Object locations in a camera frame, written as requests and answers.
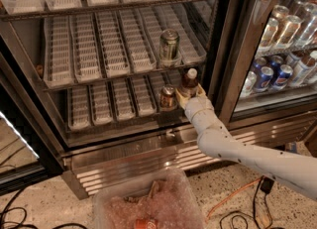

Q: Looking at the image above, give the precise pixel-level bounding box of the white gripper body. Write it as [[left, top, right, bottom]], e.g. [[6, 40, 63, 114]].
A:
[[184, 97, 223, 134]]

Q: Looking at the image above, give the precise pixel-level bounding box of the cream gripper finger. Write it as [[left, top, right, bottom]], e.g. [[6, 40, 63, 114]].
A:
[[196, 84, 206, 97], [175, 89, 189, 109]]

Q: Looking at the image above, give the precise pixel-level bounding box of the brown bottle white cap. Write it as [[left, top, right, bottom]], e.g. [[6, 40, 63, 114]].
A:
[[180, 68, 198, 97]]

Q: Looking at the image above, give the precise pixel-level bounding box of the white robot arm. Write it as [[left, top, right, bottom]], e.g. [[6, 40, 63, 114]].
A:
[[175, 85, 317, 200]]

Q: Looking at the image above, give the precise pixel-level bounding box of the glass fridge door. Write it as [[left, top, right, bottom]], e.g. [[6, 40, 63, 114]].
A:
[[216, 0, 317, 124]]

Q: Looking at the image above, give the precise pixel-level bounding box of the steel fridge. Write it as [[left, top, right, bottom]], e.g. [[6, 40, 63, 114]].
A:
[[0, 0, 316, 198]]

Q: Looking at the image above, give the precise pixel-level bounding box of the brown soda can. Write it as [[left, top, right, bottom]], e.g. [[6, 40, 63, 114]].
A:
[[159, 84, 176, 111]]

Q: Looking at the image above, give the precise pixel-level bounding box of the silver diet can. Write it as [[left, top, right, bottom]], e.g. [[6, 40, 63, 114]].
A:
[[241, 71, 257, 97]]

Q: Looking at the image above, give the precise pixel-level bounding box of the blue pepsi can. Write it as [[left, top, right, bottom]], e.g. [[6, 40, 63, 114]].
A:
[[270, 64, 293, 90], [254, 66, 273, 92]]

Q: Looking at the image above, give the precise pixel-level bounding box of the black power adapter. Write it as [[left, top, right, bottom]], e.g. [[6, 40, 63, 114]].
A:
[[261, 177, 274, 194]]

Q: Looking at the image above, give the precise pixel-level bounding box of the clear plastic bin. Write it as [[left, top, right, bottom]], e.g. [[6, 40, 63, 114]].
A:
[[93, 168, 205, 229]]

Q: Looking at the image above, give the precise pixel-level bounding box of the blue pepsi can rear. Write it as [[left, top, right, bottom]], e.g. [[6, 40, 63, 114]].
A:
[[270, 64, 293, 90]]

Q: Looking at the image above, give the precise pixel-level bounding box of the red cola can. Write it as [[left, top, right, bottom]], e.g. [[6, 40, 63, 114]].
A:
[[134, 219, 159, 229]]

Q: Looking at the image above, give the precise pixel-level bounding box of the orange extension cable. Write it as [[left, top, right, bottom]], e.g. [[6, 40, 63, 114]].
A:
[[203, 176, 264, 224]]

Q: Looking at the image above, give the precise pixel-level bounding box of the black cable left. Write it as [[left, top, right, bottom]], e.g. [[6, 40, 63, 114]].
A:
[[0, 186, 87, 229]]

